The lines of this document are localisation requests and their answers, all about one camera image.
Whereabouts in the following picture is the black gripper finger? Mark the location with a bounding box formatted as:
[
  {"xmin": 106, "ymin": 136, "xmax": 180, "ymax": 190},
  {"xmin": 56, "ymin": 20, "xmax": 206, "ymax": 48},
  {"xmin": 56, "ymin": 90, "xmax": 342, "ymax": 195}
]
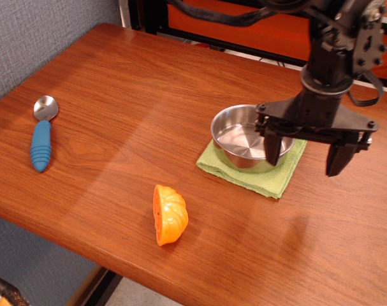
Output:
[
  {"xmin": 326, "ymin": 143, "xmax": 358, "ymax": 177},
  {"xmin": 264, "ymin": 130, "xmax": 282, "ymax": 166}
]

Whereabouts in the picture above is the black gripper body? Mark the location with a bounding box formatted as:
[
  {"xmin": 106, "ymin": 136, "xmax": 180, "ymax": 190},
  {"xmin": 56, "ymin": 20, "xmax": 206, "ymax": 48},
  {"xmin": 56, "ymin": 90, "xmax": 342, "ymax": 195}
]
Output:
[{"xmin": 256, "ymin": 67, "xmax": 379, "ymax": 150}]

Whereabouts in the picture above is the orange plastic half orange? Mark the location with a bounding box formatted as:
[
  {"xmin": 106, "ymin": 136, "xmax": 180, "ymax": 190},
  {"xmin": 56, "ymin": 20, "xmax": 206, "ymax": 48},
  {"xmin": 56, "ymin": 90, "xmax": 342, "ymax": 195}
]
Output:
[{"xmin": 152, "ymin": 184, "xmax": 189, "ymax": 246}]

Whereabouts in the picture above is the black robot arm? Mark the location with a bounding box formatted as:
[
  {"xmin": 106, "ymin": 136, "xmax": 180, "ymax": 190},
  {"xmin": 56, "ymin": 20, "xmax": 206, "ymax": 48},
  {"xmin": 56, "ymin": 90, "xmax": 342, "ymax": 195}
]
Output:
[{"xmin": 256, "ymin": 1, "xmax": 386, "ymax": 177}]

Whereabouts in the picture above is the small steel saucepan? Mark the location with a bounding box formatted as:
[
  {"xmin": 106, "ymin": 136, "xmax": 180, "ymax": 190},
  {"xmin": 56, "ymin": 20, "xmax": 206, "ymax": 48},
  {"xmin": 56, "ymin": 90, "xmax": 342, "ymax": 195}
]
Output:
[{"xmin": 210, "ymin": 105, "xmax": 295, "ymax": 173}]

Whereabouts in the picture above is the green folded cloth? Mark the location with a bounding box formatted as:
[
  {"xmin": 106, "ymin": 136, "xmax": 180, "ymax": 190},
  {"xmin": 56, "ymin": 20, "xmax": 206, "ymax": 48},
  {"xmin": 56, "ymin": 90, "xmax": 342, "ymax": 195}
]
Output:
[{"xmin": 196, "ymin": 140, "xmax": 307, "ymax": 200}]

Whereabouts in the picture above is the orange toy in basket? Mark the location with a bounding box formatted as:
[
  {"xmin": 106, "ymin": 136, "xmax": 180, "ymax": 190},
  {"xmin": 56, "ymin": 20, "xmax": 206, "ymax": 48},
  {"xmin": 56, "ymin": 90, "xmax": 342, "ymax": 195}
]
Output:
[{"xmin": 0, "ymin": 296, "xmax": 11, "ymax": 306}]

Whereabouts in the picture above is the orange panel black frame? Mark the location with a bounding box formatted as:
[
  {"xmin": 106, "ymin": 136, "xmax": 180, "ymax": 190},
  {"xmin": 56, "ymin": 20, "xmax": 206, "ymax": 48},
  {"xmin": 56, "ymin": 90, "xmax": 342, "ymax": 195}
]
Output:
[{"xmin": 121, "ymin": 1, "xmax": 387, "ymax": 87}]

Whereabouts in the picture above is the blue handled metal spoon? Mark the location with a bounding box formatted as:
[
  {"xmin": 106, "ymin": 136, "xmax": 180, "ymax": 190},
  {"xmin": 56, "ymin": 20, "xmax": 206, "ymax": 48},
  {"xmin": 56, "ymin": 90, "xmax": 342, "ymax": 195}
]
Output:
[{"xmin": 30, "ymin": 96, "xmax": 59, "ymax": 172}]

